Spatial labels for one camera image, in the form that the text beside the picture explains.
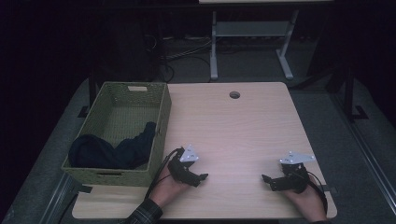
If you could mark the metal floor rail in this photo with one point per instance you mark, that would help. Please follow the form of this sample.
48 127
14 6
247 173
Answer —
364 146
57 199

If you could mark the grey metal table frame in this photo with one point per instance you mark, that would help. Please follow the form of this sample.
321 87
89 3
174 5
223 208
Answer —
252 29

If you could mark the dark navy pet garment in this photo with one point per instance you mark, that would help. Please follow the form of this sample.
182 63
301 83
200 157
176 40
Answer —
99 154

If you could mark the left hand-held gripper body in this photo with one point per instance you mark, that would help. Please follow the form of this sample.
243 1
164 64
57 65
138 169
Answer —
183 171

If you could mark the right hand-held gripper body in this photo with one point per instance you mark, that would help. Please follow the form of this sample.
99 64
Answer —
294 177

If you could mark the black floor bracket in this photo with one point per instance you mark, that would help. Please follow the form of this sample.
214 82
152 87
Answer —
360 112

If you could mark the person's left hand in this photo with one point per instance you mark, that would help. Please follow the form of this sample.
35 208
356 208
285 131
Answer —
166 191

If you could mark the black tape piece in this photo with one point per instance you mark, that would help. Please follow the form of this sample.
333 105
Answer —
325 188
84 188

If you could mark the person's right hand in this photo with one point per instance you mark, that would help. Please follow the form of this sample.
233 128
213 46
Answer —
306 203

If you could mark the green woven basket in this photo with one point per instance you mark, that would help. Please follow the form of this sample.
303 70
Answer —
124 115

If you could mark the black stand post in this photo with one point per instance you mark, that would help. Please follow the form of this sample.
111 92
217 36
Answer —
348 93
91 90

